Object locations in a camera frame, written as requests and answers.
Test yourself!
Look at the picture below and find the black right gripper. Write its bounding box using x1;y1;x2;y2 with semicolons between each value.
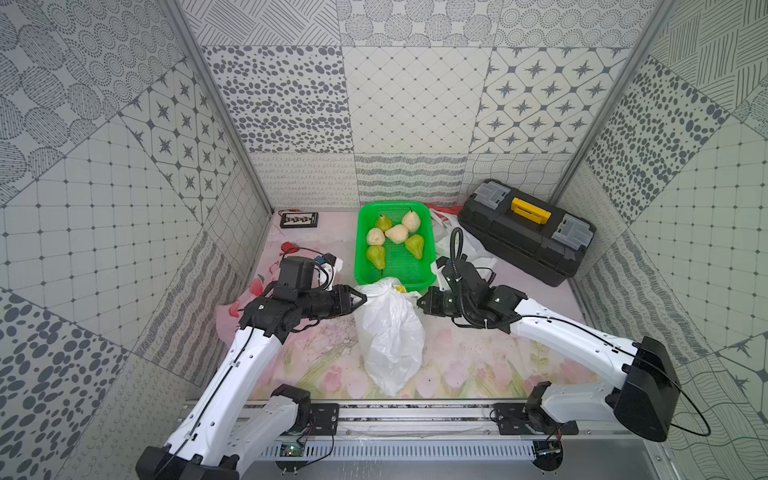
415;286;474;318

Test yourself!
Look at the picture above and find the green pear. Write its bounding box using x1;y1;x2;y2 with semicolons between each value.
404;234;425;260

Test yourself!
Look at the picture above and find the red plastic bag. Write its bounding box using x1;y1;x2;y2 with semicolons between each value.
430;205;463;216

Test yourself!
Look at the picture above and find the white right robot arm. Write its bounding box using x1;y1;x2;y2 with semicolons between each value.
417;286;682;443

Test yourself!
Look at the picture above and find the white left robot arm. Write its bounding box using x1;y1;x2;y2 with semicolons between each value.
135;253;367;479

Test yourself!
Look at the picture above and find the pale beige pear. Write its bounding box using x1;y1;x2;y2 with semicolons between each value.
366;227;386;246

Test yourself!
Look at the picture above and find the black smartphone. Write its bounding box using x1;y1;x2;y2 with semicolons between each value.
280;211;319;229

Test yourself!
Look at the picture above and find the black toolbox yellow latch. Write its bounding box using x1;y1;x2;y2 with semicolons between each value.
458;179;597;287

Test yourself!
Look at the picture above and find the yellow-green small pear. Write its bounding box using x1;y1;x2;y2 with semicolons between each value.
366;245;386;271

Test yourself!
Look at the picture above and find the white plastic bag lemon print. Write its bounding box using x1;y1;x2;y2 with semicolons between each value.
353;277;425;397

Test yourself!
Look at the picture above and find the black corrugated cable hose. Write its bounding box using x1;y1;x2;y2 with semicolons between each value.
448;226;466;271

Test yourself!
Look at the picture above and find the green plastic basket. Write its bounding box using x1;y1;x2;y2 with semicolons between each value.
354;201;437;292

